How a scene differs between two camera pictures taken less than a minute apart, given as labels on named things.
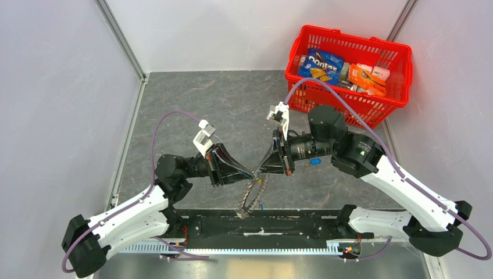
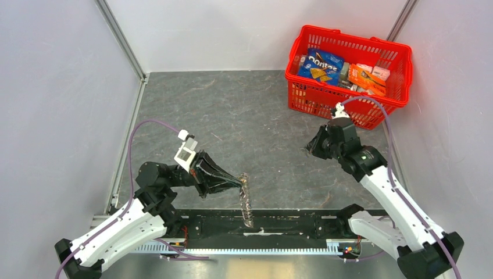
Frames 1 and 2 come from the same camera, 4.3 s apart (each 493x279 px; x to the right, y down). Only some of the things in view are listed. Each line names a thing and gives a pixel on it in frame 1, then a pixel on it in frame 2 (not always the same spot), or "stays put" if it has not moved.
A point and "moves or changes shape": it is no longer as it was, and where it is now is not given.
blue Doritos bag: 322,65 stays put
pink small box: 383,73 stays put
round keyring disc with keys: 243,211 moves or changes shape
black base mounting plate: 263,224 stays put
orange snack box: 365,81 stays put
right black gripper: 274,163 to 313,146
